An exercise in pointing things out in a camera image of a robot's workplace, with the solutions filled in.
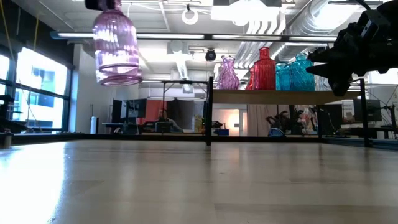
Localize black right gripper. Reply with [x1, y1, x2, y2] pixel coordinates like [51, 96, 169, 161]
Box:
[306, 21, 398, 97]

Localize blue zigzag-pattern glass vase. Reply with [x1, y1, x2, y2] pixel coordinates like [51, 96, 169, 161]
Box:
[289, 52, 315, 91]

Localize pink round ribbed glass vase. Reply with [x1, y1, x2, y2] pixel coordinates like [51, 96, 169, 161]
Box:
[92, 0, 143, 87]

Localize blue round ribbed glass vase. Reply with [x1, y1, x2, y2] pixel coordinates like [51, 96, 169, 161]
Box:
[275, 61, 292, 91]

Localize large red ribbed glass vase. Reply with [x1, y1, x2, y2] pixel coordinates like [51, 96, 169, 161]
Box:
[253, 47, 277, 91]

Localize red round wide-mouth vase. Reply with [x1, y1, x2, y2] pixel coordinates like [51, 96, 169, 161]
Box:
[245, 67, 256, 91]

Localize pink long-necked glass vase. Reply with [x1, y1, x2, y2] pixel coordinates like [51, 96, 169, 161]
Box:
[216, 55, 240, 90]

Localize long ceiling strip light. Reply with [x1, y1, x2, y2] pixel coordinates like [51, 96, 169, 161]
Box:
[49, 30, 338, 44]

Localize blue round object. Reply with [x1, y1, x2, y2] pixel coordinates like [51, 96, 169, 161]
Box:
[267, 127, 285, 138]

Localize beige curtain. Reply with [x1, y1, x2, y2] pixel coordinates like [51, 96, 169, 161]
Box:
[247, 104, 292, 137]

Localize large window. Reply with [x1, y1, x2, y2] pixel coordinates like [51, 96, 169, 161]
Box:
[0, 46, 73, 133]

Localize white round ceiling lamp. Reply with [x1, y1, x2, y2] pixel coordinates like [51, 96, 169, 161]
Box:
[181, 3, 200, 26]

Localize white ceiling air unit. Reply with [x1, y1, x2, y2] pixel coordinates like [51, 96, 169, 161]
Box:
[211, 0, 282, 22]

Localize dark background monitors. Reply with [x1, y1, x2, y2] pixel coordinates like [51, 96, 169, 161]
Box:
[111, 98, 147, 124]

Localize black high table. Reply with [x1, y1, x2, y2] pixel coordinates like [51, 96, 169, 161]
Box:
[141, 79, 208, 122]

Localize white cylinder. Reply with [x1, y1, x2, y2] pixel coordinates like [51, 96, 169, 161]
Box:
[90, 116, 100, 135]

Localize red partition panel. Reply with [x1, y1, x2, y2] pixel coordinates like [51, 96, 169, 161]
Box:
[138, 99, 169, 125]

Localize person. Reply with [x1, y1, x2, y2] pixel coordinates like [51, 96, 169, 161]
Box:
[156, 108, 184, 134]

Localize black box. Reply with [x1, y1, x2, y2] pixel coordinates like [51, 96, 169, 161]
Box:
[154, 121, 172, 134]

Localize grey partition panel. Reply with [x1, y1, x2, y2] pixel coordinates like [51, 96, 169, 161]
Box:
[174, 99, 206, 133]

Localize silver ventilation duct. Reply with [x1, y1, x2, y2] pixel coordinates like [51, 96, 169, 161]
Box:
[236, 0, 338, 69]

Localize wooden shelf with black frame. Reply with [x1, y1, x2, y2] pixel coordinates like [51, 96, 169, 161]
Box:
[205, 76, 371, 148]

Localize yellow hanging cable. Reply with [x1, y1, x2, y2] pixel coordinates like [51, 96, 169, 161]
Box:
[0, 0, 15, 62]
[32, 0, 41, 50]

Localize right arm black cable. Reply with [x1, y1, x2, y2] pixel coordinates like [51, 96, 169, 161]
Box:
[354, 0, 374, 12]

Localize black aluminium rig frame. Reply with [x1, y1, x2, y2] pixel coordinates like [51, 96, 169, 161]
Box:
[0, 130, 398, 151]

